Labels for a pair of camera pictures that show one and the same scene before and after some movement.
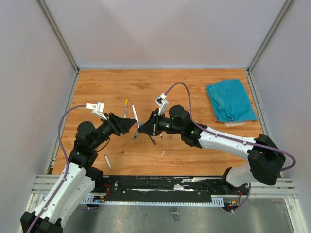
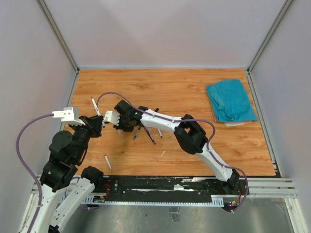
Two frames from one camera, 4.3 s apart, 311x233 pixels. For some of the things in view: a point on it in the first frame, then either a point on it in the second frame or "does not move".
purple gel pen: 153,140 does not move
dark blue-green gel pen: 135,135 does not move
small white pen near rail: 108,161 does not move
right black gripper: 151,126 -> 120,126
